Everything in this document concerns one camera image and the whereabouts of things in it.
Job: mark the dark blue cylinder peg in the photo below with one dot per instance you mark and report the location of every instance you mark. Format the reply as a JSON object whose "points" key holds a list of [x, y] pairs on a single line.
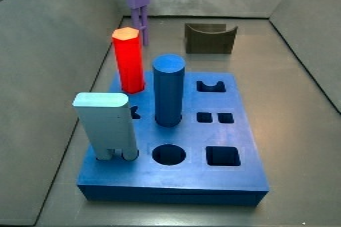
{"points": [[168, 76]]}

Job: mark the light blue two prong peg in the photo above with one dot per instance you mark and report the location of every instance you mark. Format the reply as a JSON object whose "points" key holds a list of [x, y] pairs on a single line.
{"points": [[104, 116]]}

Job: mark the blue shape sorter board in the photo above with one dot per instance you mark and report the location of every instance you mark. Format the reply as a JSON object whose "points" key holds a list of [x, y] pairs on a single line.
{"points": [[202, 162]]}

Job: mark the purple three prong peg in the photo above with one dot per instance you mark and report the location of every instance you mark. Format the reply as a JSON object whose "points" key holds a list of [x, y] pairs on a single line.
{"points": [[138, 7]]}

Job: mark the red hexagonal peg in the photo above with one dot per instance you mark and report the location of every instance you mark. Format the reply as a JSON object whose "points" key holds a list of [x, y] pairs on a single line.
{"points": [[126, 40]]}

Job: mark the dark curved bracket block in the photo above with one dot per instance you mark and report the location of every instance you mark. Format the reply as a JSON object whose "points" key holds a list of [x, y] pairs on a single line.
{"points": [[208, 38]]}

